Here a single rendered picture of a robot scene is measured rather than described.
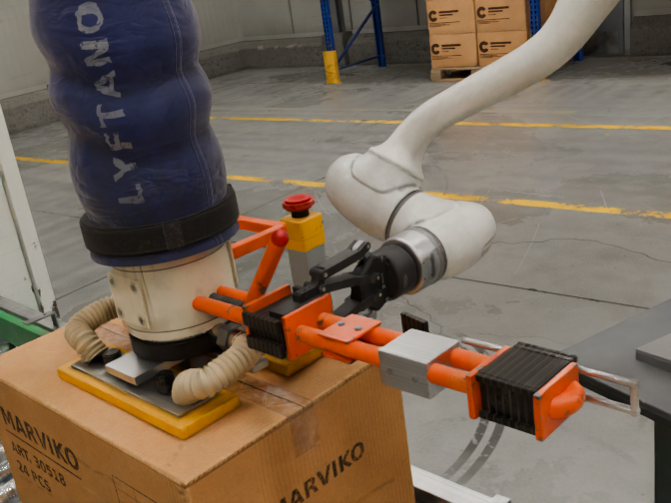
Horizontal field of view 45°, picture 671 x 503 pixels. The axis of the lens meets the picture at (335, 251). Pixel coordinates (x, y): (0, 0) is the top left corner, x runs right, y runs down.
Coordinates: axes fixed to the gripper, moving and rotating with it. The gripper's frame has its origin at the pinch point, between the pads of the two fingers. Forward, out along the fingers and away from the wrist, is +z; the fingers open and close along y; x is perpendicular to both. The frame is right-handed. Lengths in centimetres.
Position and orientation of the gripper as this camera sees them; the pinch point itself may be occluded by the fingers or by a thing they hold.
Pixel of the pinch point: (298, 321)
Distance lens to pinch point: 105.0
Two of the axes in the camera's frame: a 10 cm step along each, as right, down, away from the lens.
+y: 1.2, 9.3, 3.4
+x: -7.2, -1.5, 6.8
